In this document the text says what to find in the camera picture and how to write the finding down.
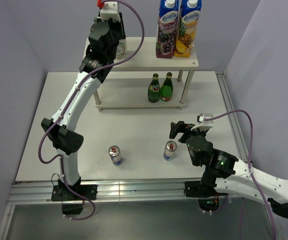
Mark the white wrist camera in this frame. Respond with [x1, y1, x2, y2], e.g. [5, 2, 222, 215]
[191, 113, 214, 132]
[97, 0, 121, 22]

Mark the red grape juice carton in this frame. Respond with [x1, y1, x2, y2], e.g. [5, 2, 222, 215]
[155, 0, 179, 59]

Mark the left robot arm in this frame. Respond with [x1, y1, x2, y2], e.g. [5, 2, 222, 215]
[38, 12, 126, 200]

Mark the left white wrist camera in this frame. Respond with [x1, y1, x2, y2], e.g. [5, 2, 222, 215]
[97, 0, 121, 22]

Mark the aluminium rail frame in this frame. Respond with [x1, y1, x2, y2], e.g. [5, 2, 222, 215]
[0, 70, 284, 240]

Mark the silver blue can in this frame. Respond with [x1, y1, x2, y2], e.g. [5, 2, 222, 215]
[108, 145, 122, 166]
[163, 140, 177, 161]

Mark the green Perrier labelled bottle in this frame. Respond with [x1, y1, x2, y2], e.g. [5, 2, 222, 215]
[147, 73, 160, 103]

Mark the dark green gold-cap bottle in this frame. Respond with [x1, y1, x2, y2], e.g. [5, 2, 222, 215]
[160, 72, 173, 102]

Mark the clear bottle green cap front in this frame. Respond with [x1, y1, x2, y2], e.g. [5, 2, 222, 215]
[116, 39, 127, 60]

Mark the clear bottle green cap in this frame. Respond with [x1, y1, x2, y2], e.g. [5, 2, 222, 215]
[94, 17, 102, 23]
[116, 39, 127, 60]

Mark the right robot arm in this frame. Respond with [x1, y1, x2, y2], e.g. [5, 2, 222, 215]
[169, 121, 288, 219]

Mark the beige two-tier shelf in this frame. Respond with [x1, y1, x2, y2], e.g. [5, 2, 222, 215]
[94, 37, 199, 112]

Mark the pineapple juice carton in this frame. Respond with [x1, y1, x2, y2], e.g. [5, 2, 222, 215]
[174, 0, 202, 58]

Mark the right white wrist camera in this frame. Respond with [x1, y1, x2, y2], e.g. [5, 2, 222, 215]
[191, 113, 214, 132]

